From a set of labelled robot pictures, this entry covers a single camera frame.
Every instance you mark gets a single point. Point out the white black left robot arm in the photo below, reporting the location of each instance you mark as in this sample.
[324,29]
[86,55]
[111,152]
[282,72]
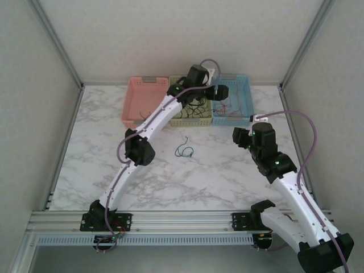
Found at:
[165,113]

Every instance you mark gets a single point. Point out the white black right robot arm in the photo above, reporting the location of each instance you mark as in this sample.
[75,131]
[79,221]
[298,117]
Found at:
[293,196]

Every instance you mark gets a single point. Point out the blue plastic basket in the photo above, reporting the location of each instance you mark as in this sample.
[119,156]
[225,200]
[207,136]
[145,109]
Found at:
[244,94]

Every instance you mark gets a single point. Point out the green plastic basket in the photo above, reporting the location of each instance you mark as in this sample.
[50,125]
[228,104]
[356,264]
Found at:
[177,122]

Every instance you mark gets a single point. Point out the pink plastic basket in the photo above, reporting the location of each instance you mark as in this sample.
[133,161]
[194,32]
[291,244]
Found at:
[139,96]

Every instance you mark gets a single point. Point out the small black circuit board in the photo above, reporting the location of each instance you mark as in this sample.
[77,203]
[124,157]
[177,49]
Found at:
[263,239]
[109,240]

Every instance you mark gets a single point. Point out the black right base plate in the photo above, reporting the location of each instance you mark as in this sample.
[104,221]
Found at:
[240,220]

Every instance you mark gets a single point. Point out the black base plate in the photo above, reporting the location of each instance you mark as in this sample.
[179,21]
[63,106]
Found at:
[240,220]
[125,220]

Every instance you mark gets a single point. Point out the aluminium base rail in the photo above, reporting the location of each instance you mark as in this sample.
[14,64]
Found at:
[182,220]

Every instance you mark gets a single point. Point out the aluminium frame post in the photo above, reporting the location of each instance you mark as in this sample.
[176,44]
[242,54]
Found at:
[306,42]
[58,42]

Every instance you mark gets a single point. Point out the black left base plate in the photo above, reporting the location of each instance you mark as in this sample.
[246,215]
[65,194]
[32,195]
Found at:
[125,220]

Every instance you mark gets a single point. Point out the aluminium frame leg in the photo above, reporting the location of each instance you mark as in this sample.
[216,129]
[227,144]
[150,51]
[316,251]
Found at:
[24,250]

